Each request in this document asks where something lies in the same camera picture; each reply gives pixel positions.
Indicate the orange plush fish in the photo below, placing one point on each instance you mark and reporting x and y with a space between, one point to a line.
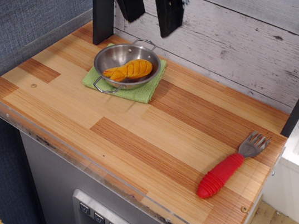
131 70

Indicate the steel colander bowl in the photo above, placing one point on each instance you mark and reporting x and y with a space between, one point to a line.
120 54

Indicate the green cloth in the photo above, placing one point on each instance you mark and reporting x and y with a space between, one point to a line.
142 94

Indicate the clear acrylic guard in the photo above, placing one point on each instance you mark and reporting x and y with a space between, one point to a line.
159 151

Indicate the grey toy fridge cabinet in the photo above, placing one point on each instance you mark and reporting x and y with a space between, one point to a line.
56 178

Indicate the silver dispenser panel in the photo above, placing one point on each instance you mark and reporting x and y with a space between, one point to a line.
89 211

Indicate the black left post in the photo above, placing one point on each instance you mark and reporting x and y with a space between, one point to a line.
103 20

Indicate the red handled fork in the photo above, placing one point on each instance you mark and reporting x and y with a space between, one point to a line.
217 177

